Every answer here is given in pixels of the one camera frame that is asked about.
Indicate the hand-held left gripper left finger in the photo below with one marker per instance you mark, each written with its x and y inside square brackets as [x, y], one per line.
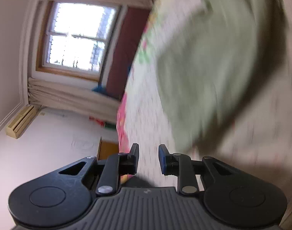
[137, 157]

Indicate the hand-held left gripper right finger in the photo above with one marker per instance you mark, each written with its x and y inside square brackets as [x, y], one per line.
[162, 159]

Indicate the light green pants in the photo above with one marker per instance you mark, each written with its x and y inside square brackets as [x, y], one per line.
[208, 64]

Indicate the wooden nightstand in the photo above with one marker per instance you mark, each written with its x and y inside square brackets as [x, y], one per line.
[107, 149]

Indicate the printed blanket with pink border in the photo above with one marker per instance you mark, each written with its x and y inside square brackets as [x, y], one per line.
[122, 124]

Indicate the cherry print bed sheet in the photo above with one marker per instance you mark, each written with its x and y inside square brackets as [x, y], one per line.
[146, 115]

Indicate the red and green item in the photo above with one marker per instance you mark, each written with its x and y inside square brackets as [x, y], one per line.
[102, 122]

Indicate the blue cloth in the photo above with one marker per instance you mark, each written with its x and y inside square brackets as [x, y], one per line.
[100, 89]

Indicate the maroon headboard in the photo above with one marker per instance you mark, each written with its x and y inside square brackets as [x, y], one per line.
[126, 52]

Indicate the wooden framed window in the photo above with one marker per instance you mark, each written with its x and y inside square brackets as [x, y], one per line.
[76, 40]

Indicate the beige wall air conditioner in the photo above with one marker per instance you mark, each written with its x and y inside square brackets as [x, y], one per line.
[21, 122]

